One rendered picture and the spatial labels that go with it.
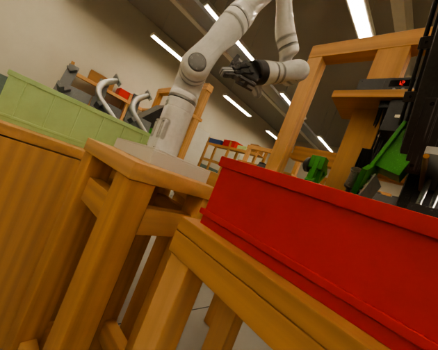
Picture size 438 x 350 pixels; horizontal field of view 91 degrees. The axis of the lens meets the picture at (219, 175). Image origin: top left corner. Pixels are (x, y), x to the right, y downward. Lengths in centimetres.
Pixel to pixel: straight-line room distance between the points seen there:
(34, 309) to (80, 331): 27
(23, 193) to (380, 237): 98
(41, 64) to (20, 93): 627
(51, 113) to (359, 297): 103
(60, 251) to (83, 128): 49
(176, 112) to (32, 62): 672
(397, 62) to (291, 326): 139
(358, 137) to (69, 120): 132
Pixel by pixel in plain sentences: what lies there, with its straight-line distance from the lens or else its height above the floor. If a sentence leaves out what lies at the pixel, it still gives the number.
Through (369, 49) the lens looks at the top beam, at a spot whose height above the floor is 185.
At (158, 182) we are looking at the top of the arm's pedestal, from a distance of 52.
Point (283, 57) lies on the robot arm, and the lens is 90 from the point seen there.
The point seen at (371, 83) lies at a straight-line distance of 137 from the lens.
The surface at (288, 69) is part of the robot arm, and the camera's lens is 82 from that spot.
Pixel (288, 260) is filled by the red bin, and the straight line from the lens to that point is 28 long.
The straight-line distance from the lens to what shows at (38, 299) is 88.
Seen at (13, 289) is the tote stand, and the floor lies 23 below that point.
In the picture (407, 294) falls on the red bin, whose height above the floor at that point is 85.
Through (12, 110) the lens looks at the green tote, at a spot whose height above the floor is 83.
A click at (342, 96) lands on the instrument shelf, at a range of 131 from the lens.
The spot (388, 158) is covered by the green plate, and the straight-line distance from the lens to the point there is 87.
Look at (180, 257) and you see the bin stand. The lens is 36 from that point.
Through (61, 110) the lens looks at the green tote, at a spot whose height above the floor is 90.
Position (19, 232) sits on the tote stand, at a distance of 104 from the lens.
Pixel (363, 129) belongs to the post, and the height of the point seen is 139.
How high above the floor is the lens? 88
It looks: 1 degrees up
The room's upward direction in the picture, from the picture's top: 22 degrees clockwise
